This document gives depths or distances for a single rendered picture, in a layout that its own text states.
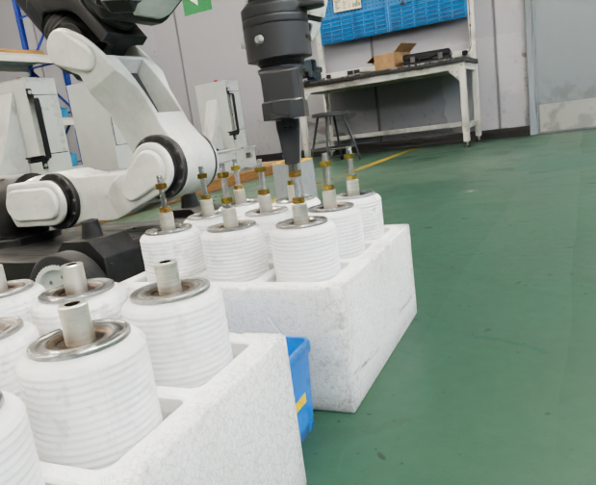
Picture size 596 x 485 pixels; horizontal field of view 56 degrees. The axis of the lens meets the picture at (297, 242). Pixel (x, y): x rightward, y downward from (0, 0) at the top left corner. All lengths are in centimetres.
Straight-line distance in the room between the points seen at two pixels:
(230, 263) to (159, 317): 33
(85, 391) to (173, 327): 11
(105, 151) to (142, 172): 238
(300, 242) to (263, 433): 30
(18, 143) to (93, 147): 57
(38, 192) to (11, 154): 174
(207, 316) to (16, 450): 21
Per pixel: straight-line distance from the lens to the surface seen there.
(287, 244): 77
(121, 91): 134
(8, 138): 326
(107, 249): 124
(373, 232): 100
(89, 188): 146
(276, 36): 76
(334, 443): 74
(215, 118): 461
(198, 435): 47
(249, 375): 53
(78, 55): 138
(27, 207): 156
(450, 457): 71
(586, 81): 580
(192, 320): 51
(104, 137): 363
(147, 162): 126
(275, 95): 75
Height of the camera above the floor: 39
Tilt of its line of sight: 12 degrees down
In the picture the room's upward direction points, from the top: 8 degrees counter-clockwise
